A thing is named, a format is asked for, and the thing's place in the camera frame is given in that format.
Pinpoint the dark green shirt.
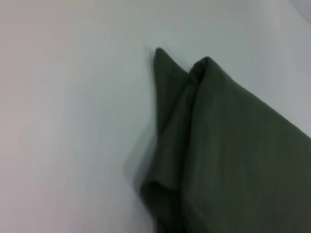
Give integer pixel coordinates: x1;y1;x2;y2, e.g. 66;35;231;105
139;47;311;233

